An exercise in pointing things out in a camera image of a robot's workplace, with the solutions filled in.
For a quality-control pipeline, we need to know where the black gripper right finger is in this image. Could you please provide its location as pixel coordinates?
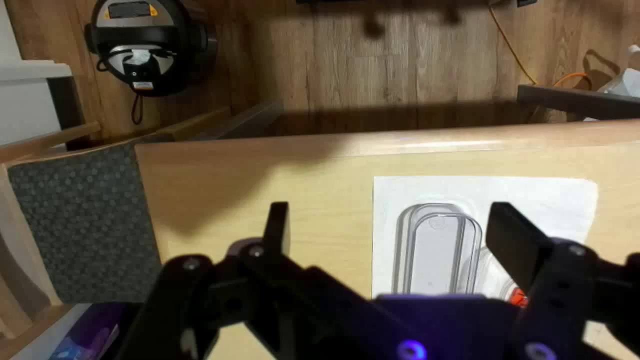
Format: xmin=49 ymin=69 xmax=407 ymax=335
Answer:
xmin=483 ymin=200 xmax=640 ymax=360

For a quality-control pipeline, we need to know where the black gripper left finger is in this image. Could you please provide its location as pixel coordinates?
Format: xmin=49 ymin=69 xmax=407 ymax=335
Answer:
xmin=117 ymin=200 xmax=401 ymax=360

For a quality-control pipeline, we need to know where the white paper sheet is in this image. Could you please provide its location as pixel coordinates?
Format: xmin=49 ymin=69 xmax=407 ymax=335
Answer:
xmin=370 ymin=173 xmax=599 ymax=301

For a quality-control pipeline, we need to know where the blue purple box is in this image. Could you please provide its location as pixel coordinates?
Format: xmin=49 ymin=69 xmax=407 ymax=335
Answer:
xmin=45 ymin=301 xmax=130 ymax=360

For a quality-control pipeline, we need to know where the wooden chair with grey cushion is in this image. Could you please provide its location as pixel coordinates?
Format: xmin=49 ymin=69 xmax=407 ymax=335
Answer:
xmin=0 ymin=99 xmax=286 ymax=341

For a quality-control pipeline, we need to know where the black round robot vacuum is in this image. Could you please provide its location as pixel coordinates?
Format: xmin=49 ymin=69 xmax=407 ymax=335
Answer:
xmin=83 ymin=0 xmax=218 ymax=99

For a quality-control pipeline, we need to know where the orange cable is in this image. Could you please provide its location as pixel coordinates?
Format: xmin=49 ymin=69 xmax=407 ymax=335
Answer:
xmin=485 ymin=1 xmax=591 ymax=90

